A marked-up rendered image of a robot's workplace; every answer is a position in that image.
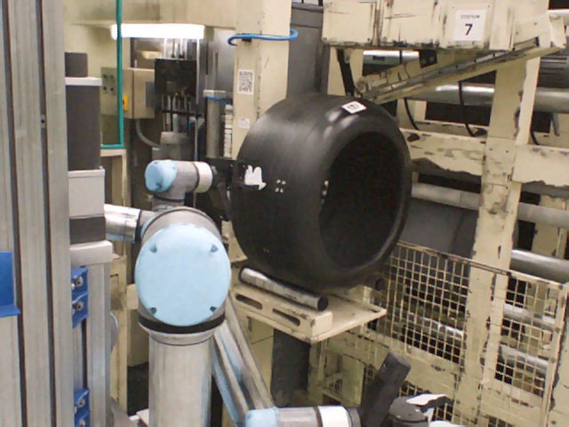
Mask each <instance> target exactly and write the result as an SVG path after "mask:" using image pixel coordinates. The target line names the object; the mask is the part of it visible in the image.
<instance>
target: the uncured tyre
mask: <svg viewBox="0 0 569 427"><path fill-rule="evenodd" d="M352 101H356V102H359V104H360V105H362V106H364V107H365V108H366V109H362V110H360V111H357V112H354V113H350V112H349V111H347V110H346V109H344V108H343V107H342V106H344V105H347V104H349V103H350V102H352ZM241 158H245V159H250V160H254V161H259V163H256V162H252V161H250V163H249V166H251V167H252V172H254V170H255V169H256V168H257V167H259V168H260V170H261V182H264V183H265V186H264V188H262V189H260V190H258V191H243V192H231V191H230V192H229V202H230V204H231V207H232V210H233V214H234V216H235V218H234V219H233V220H231V224H232V228H233V231H234V234H235V237H236V241H237V243H238V244H239V246H240V249H241V251H242V252H243V254H244V255H245V257H246V258H248V259H249V260H250V261H251V262H252V263H253V264H254V265H255V266H256V267H258V268H259V269H260V270H262V271H263V272H265V273H266V274H268V275H270V276H272V278H277V279H280V280H283V281H284V282H287V283H290V284H293V285H295V286H299V287H301V288H304V289H308V290H309V291H312V292H315V293H320V294H337V293H342V292H346V291H348V290H350V289H352V288H354V287H356V286H358V285H359V284H362V283H363V282H365V281H366V280H367V279H368V278H369V277H371V276H372V275H373V273H374V272H376V271H377V270H378V269H379V268H380V267H381V265H382V264H383V263H384V262H385V261H386V260H387V259H388V258H389V257H390V255H391V254H392V252H393V250H394V249H395V247H396V244H397V241H398V240H399V238H400V236H401V233H402V231H403V228H404V225H405V221H406V218H407V214H408V210H409V205H410V201H411V194H412V167H413V165H411V158H410V153H409V149H408V147H407V144H406V141H405V138H404V136H403V134H402V132H401V130H400V128H399V126H398V124H397V122H396V120H395V119H394V118H393V117H392V116H391V115H390V114H389V113H388V111H387V110H385V109H384V108H382V107H381V106H379V104H377V103H375V102H373V101H370V100H367V99H366V98H362V97H356V96H346V95H336V94H326V93H299V94H296V95H293V96H290V97H287V98H284V99H282V100H281V101H280V102H278V103H276V104H274V105H273V106H271V107H270V108H269V109H267V110H266V111H265V112H264V113H263V114H262V115H261V116H260V117H259V118H258V119H257V121H256V122H255V123H254V125H253V126H252V129H251V130H250V132H249V133H247V135H246V136H245V138H244V140H243V142H242V144H241V147H240V149H239V151H238V153H237V156H236V160H238V161H248V160H243V159H241ZM327 174H328V182H327V190H326V194H325V200H324V203H323V205H322V207H321V209H320V212H319V206H320V199H321V195H322V191H323V187H324V184H325V179H326V176H327ZM277 178H282V179H286V180H287V183H286V186H285V192H284V195H281V194H276V193H274V190H275V185H276V181H277ZM262 246H266V247H267V248H268V249H269V251H270V254H271V255H269V254H264V253H263V250H262Z"/></svg>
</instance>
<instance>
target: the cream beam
mask: <svg viewBox="0 0 569 427"><path fill-rule="evenodd" d="M534 6H535V2H531V1H527V0H325V1H324V16H323V30H322V45H327V46H347V47H356V48H358V49H374V50H405V51H412V50H413V49H428V50H432V51H436V52H438V51H448V52H511V48H513V44H514V36H515V30H516V24H518V23H521V22H525V21H528V20H532V19H533V14H534ZM462 10H486V15H485V22H484V31H483V38H482V40H453V31H454V22H455V13H456V11H462Z"/></svg>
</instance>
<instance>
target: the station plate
mask: <svg viewBox="0 0 569 427"><path fill-rule="evenodd" d="M485 15H486V10H462V11H456V13H455V22H454V31H453V40H482V38H483V31H484V22H485Z"/></svg>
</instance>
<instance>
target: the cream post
mask: <svg viewBox="0 0 569 427"><path fill-rule="evenodd" d="M290 17H291V0H236V36H241V35H242V33H246V34H253V35H258V36H275V37H284V36H289V35H290ZM288 52H289V40H285V41H269V40H261V39H253V38H252V41H251V42H242V39H236V41H235V67H234V94H233V122H232V149H231V158H232V159H236V156H237V153H238V151H239V149H240V147H241V144H242V142H243V140H244V138H245V136H246V135H247V133H249V132H250V130H251V129H252V126H253V125H254V123H255V122H256V121H257V119H258V118H259V117H260V116H261V115H262V114H263V113H264V112H265V111H266V110H267V109H269V108H270V107H271V106H273V105H274V104H276V103H278V102H280V101H281V100H282V99H284V98H286V86H287V69H288ZM239 69H251V70H254V87H253V94H247V93H238V92H237V79H238V70H239ZM240 117H242V118H250V129H247V127H242V126H238V125H239V118H240ZM244 256H245V255H244V254H243V252H242V251H241V249H240V246H239V244H238V243H237V241H236V237H235V234H234V231H233V228H232V224H231V221H230V222H229V229H228V259H229V260H233V259H236V258H240V257H244ZM238 314H239V317H240V318H241V321H242V323H243V326H244V330H245V333H246V335H247V338H248V340H250V343H251V345H252V348H253V351H254V353H255V356H256V358H257V361H258V363H259V366H260V370H261V372H262V374H263V376H264V379H265V382H266V384H267V387H268V391H269V393H270V376H271V359H272V342H273V327H272V326H270V325H267V324H265V323H263V322H261V321H259V320H257V319H255V318H252V317H249V316H246V315H245V314H243V313H240V312H238ZM221 427H235V425H234V423H233V421H232V419H231V416H230V414H229V412H228V409H227V407H226V403H224V401H223V400H222V417H221Z"/></svg>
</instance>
